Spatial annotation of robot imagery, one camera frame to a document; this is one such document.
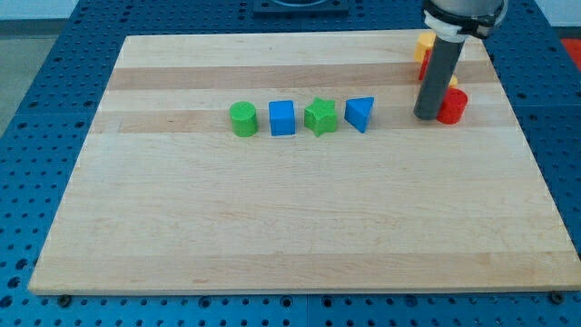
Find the red cylinder block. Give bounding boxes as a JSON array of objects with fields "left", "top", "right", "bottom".
[{"left": 437, "top": 88, "right": 468, "bottom": 124}]

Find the blue cube block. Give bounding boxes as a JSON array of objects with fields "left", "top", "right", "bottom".
[{"left": 269, "top": 100, "right": 296, "bottom": 136}]

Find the green star block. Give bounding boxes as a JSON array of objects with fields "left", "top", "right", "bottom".
[{"left": 304, "top": 97, "right": 337, "bottom": 137}]

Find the green cylinder block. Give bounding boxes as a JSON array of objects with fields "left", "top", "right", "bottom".
[{"left": 229, "top": 102, "right": 258, "bottom": 137}]

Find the blue triangle block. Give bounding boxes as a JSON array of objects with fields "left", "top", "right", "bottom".
[{"left": 344, "top": 97, "right": 375, "bottom": 134}]

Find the wooden board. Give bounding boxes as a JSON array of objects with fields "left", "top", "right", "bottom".
[{"left": 28, "top": 30, "right": 580, "bottom": 296}]

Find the red block behind rod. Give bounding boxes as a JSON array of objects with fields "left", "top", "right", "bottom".
[{"left": 418, "top": 49, "right": 432, "bottom": 81}]

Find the small yellow block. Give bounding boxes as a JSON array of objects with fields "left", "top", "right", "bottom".
[{"left": 448, "top": 75, "right": 458, "bottom": 87}]

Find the yellow block behind rod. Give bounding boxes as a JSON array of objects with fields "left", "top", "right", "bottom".
[{"left": 413, "top": 32, "right": 436, "bottom": 64}]

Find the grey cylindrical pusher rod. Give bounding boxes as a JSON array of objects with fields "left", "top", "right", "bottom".
[{"left": 413, "top": 36, "right": 466, "bottom": 121}]

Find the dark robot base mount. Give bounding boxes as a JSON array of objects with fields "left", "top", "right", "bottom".
[{"left": 251, "top": 0, "right": 350, "bottom": 15}]

